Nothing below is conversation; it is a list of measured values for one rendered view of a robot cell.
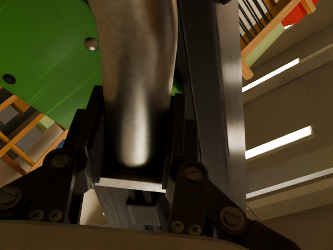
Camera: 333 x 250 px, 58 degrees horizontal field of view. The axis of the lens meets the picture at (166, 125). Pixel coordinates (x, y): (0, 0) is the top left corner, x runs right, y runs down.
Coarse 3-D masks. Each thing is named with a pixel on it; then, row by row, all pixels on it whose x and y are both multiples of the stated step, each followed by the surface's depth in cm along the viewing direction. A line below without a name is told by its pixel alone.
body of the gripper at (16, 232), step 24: (0, 240) 9; (24, 240) 9; (48, 240) 9; (72, 240) 9; (96, 240) 9; (120, 240) 9; (144, 240) 9; (168, 240) 9; (192, 240) 9; (216, 240) 9
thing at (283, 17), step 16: (256, 0) 284; (272, 0) 348; (288, 0) 330; (304, 0) 313; (256, 16) 286; (272, 16) 292; (288, 16) 321; (256, 32) 287; (272, 32) 307; (256, 48) 301
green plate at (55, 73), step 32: (0, 0) 20; (32, 0) 20; (64, 0) 20; (0, 32) 22; (32, 32) 22; (64, 32) 21; (96, 32) 21; (0, 64) 24; (32, 64) 24; (64, 64) 23; (96, 64) 23; (32, 96) 26; (64, 96) 26
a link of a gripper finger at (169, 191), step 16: (176, 96) 14; (176, 112) 14; (176, 128) 13; (192, 128) 14; (176, 144) 12; (192, 144) 13; (176, 160) 12; (176, 176) 12; (208, 192) 12; (208, 208) 11; (224, 208) 11; (240, 208) 11; (208, 224) 12; (224, 224) 11; (240, 224) 11
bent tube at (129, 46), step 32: (96, 0) 9; (128, 0) 9; (160, 0) 9; (128, 32) 10; (160, 32) 10; (128, 64) 11; (160, 64) 11; (128, 96) 12; (160, 96) 12; (128, 128) 13; (160, 128) 14; (128, 160) 14; (160, 160) 15
